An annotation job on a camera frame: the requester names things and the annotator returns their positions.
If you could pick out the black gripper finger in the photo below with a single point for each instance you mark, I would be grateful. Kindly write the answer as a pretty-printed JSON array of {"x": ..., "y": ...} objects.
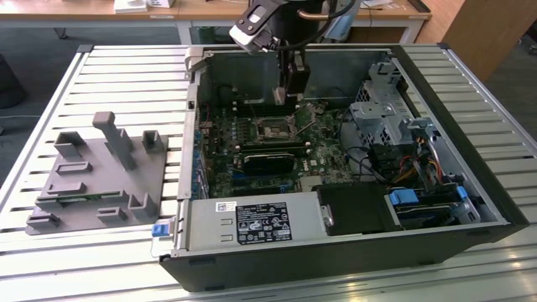
[
  {"x": 282, "y": 69},
  {"x": 298, "y": 78}
]

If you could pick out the silver CPU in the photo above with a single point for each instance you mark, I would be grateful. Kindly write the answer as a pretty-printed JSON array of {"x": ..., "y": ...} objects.
[{"x": 278, "y": 97}]

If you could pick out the CPU socket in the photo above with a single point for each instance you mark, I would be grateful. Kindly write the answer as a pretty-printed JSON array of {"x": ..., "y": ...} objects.
[{"x": 274, "y": 132}]

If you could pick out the black RAM slot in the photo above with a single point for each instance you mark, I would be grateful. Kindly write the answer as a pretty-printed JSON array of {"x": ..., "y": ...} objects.
[
  {"x": 245, "y": 105},
  {"x": 246, "y": 110}
]

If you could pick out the white papers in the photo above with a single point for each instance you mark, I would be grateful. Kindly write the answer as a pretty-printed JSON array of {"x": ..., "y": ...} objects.
[{"x": 379, "y": 3}]

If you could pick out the silver metal drive cage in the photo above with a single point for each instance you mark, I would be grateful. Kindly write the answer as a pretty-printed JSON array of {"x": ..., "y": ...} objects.
[{"x": 369, "y": 119}]

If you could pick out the grey case latch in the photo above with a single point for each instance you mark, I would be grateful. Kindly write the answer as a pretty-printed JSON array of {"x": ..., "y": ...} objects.
[{"x": 193, "y": 58}]

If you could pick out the black RAM stick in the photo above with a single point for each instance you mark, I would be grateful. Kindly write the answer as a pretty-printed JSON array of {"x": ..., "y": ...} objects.
[
  {"x": 271, "y": 145},
  {"x": 271, "y": 150}
]

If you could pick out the green motherboard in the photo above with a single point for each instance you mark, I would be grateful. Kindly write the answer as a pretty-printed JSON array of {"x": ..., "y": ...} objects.
[{"x": 322, "y": 151}]

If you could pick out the black graphics card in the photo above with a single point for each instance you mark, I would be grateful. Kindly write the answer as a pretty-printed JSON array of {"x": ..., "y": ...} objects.
[{"x": 267, "y": 163}]

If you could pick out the white box with dark print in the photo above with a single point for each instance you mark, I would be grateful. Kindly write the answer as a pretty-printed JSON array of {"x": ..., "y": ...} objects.
[{"x": 161, "y": 3}]

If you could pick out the silver chipset heatsink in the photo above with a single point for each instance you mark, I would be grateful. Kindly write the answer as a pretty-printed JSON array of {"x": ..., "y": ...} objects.
[{"x": 311, "y": 184}]

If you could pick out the plain white box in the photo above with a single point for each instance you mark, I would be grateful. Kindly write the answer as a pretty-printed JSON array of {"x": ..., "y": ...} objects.
[{"x": 129, "y": 6}]

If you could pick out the black plastic shroud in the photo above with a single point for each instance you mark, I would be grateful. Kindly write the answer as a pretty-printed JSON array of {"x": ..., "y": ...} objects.
[{"x": 355, "y": 207}]

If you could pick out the wooden cabinet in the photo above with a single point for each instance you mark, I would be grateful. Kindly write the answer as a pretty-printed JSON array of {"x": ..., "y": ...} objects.
[{"x": 482, "y": 31}]

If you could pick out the blue disk carrier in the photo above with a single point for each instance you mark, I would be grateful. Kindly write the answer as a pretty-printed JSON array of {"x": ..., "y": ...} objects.
[{"x": 402, "y": 197}]

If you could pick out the silver power supply unit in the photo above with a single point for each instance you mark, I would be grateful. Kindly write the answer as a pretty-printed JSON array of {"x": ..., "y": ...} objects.
[{"x": 201, "y": 220}]

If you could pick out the black hard disk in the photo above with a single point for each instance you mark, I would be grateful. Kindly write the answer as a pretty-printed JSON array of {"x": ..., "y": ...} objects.
[{"x": 423, "y": 214}]

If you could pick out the blue plastic clip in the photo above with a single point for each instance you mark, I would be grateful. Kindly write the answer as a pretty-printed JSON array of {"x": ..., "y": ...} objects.
[{"x": 461, "y": 192}]

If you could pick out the light wooden desk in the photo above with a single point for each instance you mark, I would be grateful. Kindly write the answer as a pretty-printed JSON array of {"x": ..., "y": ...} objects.
[{"x": 62, "y": 15}]

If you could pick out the grey parts rack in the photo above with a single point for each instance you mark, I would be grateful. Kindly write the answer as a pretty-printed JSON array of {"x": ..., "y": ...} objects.
[{"x": 100, "y": 185}]

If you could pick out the blue power supply latch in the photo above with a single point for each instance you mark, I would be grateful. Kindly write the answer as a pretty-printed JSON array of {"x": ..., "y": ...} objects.
[{"x": 161, "y": 229}]

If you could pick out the black PC case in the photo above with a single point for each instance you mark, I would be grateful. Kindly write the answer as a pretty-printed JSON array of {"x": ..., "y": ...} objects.
[{"x": 293, "y": 264}]

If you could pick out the green RAM stick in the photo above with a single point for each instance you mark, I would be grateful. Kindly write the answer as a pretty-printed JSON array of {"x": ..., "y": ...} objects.
[{"x": 89, "y": 198}]

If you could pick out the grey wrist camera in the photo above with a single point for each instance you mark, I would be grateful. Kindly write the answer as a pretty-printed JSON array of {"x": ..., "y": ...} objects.
[{"x": 252, "y": 31}]

